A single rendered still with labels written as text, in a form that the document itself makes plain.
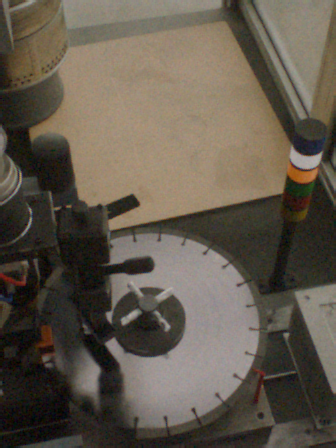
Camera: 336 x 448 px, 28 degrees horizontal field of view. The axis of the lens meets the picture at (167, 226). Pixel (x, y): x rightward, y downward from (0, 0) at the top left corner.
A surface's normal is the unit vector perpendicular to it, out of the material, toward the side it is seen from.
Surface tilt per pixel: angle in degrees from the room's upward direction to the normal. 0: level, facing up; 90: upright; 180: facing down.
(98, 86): 0
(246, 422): 0
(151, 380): 0
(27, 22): 90
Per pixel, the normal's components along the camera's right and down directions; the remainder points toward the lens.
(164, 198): 0.00, -0.61
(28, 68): 0.55, 0.66
